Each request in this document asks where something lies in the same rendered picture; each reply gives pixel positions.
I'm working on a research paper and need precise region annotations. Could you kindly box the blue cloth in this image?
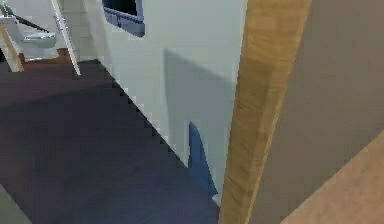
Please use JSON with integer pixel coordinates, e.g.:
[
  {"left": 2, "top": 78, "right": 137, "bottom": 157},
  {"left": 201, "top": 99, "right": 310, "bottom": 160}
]
[{"left": 187, "top": 121, "right": 219, "bottom": 200}]

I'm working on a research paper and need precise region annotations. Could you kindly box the white room door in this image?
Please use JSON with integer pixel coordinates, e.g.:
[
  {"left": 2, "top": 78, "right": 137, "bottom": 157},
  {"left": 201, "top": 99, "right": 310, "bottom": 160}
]
[{"left": 49, "top": 0, "right": 82, "bottom": 77}]

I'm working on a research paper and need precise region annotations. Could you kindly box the white toilet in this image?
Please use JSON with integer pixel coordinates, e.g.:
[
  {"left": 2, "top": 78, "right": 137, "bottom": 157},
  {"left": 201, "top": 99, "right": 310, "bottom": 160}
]
[{"left": 0, "top": 12, "right": 60, "bottom": 63}]

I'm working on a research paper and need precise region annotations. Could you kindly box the wooden door frame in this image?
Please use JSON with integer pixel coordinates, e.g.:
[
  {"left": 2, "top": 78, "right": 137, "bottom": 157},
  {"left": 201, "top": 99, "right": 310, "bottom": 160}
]
[{"left": 218, "top": 0, "right": 314, "bottom": 224}]

